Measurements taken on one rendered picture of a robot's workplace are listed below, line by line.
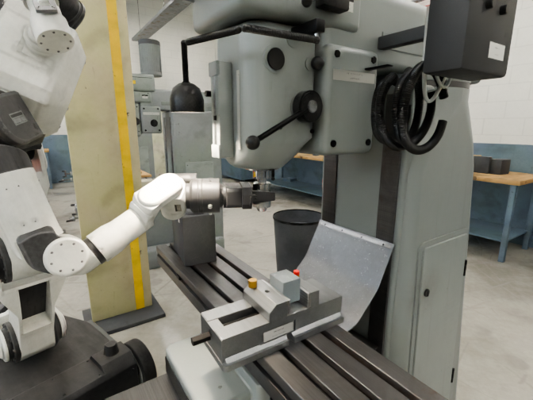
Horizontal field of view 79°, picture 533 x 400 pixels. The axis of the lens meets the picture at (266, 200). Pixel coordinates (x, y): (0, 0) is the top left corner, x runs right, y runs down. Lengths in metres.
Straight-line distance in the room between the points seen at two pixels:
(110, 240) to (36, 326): 0.69
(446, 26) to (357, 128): 0.28
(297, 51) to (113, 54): 1.84
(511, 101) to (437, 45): 4.21
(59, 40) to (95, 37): 1.67
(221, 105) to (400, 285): 0.74
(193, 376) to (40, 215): 0.52
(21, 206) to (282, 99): 0.56
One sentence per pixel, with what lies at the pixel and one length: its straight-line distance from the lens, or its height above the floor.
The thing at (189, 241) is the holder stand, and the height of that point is 1.00.
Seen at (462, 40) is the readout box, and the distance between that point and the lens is 0.75.
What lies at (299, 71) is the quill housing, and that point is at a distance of 0.78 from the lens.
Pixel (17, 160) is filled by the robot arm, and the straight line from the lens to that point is 0.77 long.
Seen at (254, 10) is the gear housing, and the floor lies 1.63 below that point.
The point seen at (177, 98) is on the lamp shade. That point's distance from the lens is 0.72.
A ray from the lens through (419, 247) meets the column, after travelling 1.08.
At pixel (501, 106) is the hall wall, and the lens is 4.99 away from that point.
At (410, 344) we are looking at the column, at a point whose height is 0.73.
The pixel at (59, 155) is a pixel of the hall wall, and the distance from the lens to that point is 9.71.
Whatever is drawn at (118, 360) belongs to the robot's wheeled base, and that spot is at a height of 0.60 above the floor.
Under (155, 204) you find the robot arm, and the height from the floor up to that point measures 1.24.
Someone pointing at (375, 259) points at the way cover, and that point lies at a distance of 1.06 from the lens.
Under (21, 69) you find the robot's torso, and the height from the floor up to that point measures 1.52.
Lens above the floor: 1.41
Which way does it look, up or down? 13 degrees down
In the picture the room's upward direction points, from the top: straight up
